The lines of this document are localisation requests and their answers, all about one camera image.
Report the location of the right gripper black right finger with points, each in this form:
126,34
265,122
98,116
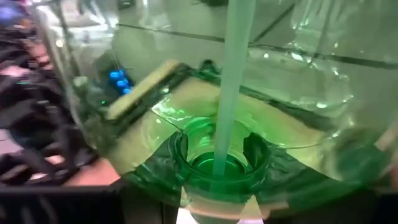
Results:
273,186

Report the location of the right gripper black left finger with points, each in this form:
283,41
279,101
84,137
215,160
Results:
155,193

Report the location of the green plastic spray bottle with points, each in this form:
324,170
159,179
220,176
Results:
217,140

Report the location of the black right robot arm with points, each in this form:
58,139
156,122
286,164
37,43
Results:
37,118

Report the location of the blue-lit computer device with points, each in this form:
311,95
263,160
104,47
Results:
119,82

